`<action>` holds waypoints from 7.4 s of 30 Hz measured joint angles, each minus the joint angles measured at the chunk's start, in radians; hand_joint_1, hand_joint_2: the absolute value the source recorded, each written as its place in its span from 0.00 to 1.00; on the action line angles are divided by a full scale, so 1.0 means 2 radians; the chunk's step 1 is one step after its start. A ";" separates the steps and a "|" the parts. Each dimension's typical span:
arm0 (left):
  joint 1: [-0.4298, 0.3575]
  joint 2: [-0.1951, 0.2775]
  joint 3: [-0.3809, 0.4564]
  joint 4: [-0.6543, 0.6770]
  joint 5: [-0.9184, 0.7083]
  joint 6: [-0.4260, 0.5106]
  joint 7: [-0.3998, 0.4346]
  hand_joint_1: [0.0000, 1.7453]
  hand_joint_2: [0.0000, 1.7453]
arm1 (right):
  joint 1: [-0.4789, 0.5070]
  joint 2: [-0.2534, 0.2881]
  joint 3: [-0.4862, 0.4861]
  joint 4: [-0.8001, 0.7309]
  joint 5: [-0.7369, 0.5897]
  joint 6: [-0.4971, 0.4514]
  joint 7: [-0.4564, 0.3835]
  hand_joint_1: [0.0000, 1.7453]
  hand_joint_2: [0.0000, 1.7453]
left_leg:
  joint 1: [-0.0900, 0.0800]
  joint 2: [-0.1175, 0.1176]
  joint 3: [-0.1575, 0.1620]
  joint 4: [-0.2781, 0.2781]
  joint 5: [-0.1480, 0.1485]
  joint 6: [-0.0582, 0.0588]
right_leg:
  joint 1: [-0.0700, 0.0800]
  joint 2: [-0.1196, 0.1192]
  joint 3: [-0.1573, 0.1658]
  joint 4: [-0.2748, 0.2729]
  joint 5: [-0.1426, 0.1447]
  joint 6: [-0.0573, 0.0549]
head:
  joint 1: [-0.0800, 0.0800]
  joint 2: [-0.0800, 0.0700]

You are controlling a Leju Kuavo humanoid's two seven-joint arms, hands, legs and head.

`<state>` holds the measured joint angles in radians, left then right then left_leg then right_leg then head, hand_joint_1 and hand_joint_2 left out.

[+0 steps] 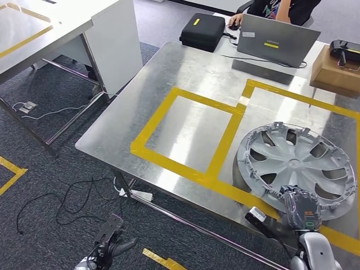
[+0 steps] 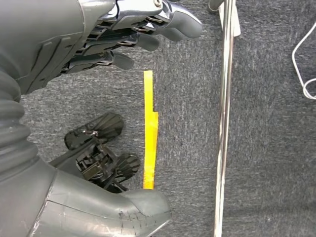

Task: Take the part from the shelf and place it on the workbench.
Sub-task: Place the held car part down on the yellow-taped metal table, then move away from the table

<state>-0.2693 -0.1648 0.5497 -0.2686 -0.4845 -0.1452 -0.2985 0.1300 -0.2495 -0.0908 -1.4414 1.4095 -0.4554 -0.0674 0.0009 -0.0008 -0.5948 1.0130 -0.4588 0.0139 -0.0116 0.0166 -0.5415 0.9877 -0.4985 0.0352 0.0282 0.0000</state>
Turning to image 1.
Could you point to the person's right hand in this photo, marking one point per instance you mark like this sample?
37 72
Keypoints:
236 18

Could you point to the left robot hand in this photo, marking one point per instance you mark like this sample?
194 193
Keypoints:
111 234

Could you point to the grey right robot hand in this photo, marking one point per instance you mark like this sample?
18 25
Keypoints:
302 210

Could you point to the grey plastic wheel cover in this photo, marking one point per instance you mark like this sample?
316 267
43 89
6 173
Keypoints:
292 162

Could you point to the person's left forearm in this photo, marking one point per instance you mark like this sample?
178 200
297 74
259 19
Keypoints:
282 11

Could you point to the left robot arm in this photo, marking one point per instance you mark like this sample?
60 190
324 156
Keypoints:
83 265

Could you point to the steel workbench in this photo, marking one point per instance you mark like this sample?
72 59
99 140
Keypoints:
126 123

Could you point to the black computer mouse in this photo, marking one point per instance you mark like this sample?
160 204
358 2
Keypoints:
234 26

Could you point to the black zip case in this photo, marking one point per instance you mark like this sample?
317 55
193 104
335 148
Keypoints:
202 33

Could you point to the white power strip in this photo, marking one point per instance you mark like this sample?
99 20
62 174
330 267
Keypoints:
140 195
28 107

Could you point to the grey laptop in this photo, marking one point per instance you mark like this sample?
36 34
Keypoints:
281 41

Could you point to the yellow floor tape outline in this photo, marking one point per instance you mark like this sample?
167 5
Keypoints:
157 257

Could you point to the person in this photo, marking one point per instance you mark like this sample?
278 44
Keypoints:
300 9

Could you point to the brown cardboard box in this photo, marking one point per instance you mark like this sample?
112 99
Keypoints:
329 74

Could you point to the yellow floor tape square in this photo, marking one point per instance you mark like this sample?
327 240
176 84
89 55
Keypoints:
16 172

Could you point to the black device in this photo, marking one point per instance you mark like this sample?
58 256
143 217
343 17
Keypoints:
346 50

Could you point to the white desk panel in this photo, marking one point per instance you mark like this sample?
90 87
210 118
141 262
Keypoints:
118 48

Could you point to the yellow tape rectangle outline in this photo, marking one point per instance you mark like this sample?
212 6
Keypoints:
28 41

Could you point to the steel table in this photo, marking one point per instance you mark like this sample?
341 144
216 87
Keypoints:
25 26

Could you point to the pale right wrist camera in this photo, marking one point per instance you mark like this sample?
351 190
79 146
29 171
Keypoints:
257 215

